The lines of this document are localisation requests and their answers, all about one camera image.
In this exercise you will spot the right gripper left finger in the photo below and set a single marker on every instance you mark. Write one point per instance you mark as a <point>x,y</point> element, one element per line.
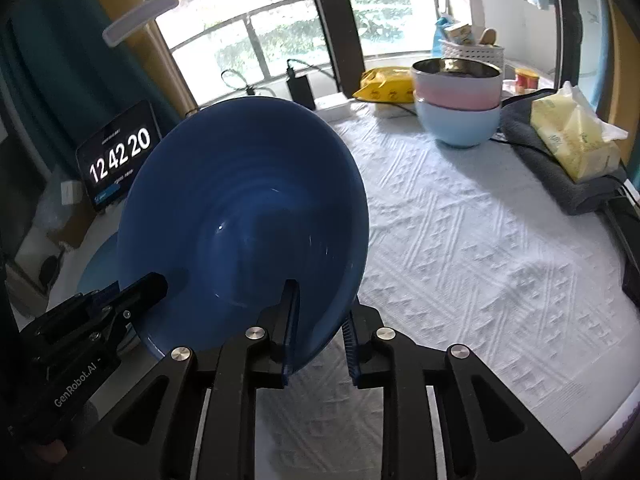
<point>259,358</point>

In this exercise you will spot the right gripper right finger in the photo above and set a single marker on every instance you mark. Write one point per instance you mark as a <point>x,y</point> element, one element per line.
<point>379,356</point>

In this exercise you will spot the large dark blue bowl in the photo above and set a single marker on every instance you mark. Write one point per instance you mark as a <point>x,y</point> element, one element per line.
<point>235,201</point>

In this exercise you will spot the white bedspread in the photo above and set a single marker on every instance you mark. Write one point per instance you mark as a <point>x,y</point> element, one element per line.
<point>467,246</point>

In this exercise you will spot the tablet showing clock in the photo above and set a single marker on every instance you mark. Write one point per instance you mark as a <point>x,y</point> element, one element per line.
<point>110,159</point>

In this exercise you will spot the light blue bowl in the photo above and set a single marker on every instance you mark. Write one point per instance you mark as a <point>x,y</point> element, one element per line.
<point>457,128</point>

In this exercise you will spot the grey folded towel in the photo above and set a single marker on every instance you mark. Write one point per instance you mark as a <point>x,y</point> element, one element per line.
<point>573,198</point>

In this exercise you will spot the white power strip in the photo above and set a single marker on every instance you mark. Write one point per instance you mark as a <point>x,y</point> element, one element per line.
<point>334,107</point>

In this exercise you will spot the black charger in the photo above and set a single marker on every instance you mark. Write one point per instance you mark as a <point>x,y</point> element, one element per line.
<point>300,90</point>

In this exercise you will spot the yellow wipes pack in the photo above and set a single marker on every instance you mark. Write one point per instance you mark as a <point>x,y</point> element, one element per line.
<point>388,84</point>

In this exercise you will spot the pink bowl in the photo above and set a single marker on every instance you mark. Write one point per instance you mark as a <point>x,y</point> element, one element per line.
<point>458,91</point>

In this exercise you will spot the black laptop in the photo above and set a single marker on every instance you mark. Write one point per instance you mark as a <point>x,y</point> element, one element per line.
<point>624,221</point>

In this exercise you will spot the steel bowl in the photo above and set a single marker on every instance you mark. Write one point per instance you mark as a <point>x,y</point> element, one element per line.
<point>458,67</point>

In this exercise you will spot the yellow tissue pack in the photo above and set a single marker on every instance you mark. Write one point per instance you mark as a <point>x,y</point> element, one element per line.
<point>583,144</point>

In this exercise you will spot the white basket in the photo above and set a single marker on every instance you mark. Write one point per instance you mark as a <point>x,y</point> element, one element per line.
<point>485,53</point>

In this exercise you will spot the white desk lamp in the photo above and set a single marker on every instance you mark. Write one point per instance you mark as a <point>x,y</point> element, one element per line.
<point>135,19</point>

